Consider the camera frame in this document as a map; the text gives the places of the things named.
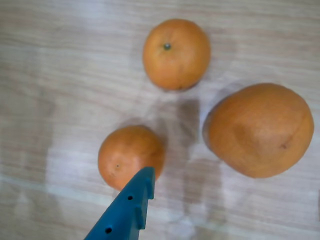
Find large orange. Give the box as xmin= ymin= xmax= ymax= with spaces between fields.
xmin=202 ymin=82 xmax=315 ymax=179

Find small orange with green stem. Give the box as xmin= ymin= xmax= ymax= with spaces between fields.
xmin=142 ymin=18 xmax=211 ymax=91

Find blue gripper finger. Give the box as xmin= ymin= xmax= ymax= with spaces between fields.
xmin=83 ymin=166 xmax=156 ymax=240

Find small orange with dark specks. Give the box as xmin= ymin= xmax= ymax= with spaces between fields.
xmin=97 ymin=124 xmax=166 ymax=192

